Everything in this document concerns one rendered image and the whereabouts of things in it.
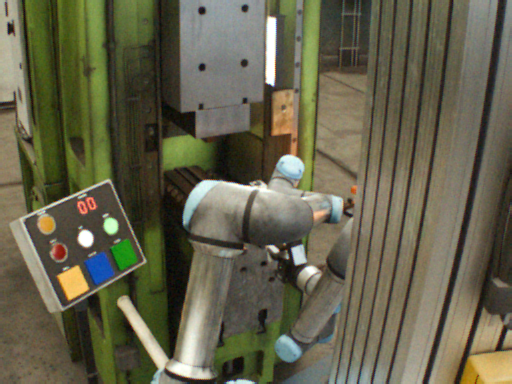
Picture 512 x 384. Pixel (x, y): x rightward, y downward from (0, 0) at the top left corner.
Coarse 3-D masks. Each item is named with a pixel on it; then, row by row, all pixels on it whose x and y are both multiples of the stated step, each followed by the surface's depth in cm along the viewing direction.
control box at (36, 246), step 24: (96, 192) 170; (24, 216) 152; (48, 216) 156; (72, 216) 162; (96, 216) 168; (120, 216) 174; (24, 240) 153; (48, 240) 155; (72, 240) 160; (96, 240) 166; (120, 240) 172; (48, 264) 153; (72, 264) 159; (48, 288) 153; (96, 288) 162
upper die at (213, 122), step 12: (168, 108) 202; (216, 108) 184; (228, 108) 186; (240, 108) 189; (180, 120) 194; (192, 120) 185; (204, 120) 184; (216, 120) 186; (228, 120) 188; (240, 120) 190; (192, 132) 187; (204, 132) 186; (216, 132) 188; (228, 132) 190
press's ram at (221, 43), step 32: (160, 0) 177; (192, 0) 166; (224, 0) 170; (256, 0) 175; (160, 32) 182; (192, 32) 170; (224, 32) 175; (256, 32) 180; (160, 64) 187; (192, 64) 174; (224, 64) 179; (256, 64) 185; (192, 96) 179; (224, 96) 184; (256, 96) 189
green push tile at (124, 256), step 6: (126, 240) 173; (114, 246) 169; (120, 246) 171; (126, 246) 172; (114, 252) 169; (120, 252) 170; (126, 252) 172; (132, 252) 173; (114, 258) 169; (120, 258) 170; (126, 258) 171; (132, 258) 173; (120, 264) 169; (126, 264) 171; (132, 264) 172; (120, 270) 169
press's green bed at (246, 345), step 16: (176, 320) 231; (176, 336) 237; (240, 336) 223; (256, 336) 227; (272, 336) 231; (224, 352) 222; (240, 352) 227; (256, 352) 238; (272, 352) 236; (224, 368) 240; (240, 368) 241; (256, 368) 242; (272, 368) 241
